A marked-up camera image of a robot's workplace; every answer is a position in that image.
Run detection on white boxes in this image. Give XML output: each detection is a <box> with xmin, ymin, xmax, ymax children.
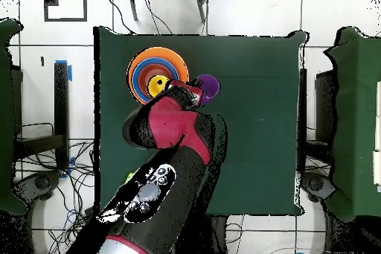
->
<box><xmin>371</xmin><ymin>80</ymin><xmax>381</xmax><ymax>186</ymax></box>

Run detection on bundle of floor cables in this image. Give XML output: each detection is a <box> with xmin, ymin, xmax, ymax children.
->
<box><xmin>13</xmin><ymin>139</ymin><xmax>99</xmax><ymax>254</ymax></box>

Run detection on large orange plastic bowl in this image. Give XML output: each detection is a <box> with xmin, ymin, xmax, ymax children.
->
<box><xmin>127</xmin><ymin>46</ymin><xmax>191</xmax><ymax>106</ymax></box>

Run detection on green cloth side table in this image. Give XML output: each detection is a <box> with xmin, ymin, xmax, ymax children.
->
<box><xmin>0</xmin><ymin>17</ymin><xmax>28</xmax><ymax>217</ymax></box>
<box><xmin>323</xmin><ymin>26</ymin><xmax>381</xmax><ymax>223</ymax></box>

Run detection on blue plastic bowl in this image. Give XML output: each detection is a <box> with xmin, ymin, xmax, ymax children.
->
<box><xmin>131</xmin><ymin>57</ymin><xmax>180</xmax><ymax>103</ymax></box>

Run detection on small red plastic bowl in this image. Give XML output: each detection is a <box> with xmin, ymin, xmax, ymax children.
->
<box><xmin>138</xmin><ymin>63</ymin><xmax>176</xmax><ymax>95</ymax></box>

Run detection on dark green tablecloth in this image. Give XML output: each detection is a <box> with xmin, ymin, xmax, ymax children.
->
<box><xmin>93</xmin><ymin>25</ymin><xmax>307</xmax><ymax>218</ymax></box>

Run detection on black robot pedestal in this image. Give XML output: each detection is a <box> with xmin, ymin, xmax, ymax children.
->
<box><xmin>205</xmin><ymin>214</ymin><xmax>230</xmax><ymax>254</ymax></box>

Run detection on black rounded stand foot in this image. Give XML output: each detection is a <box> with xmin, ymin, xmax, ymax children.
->
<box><xmin>299</xmin><ymin>171</ymin><xmax>339</xmax><ymax>204</ymax></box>
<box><xmin>13</xmin><ymin>169</ymin><xmax>63</xmax><ymax>203</ymax></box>

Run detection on black metal stand frame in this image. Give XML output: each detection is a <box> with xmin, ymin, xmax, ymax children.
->
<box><xmin>13</xmin><ymin>62</ymin><xmax>70</xmax><ymax>169</ymax></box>

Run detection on blue tape strip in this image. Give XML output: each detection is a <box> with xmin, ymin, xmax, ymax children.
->
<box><xmin>55</xmin><ymin>59</ymin><xmax>74</xmax><ymax>83</ymax></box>

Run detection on purple plastic cup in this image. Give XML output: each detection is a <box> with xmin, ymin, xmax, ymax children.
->
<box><xmin>196</xmin><ymin>74</ymin><xmax>222</xmax><ymax>107</ymax></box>

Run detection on yellow plastic cup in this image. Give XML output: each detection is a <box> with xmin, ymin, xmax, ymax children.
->
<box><xmin>147</xmin><ymin>74</ymin><xmax>170</xmax><ymax>99</ymax></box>

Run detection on black metal bar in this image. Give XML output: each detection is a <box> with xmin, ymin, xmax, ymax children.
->
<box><xmin>298</xmin><ymin>67</ymin><xmax>307</xmax><ymax>174</ymax></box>

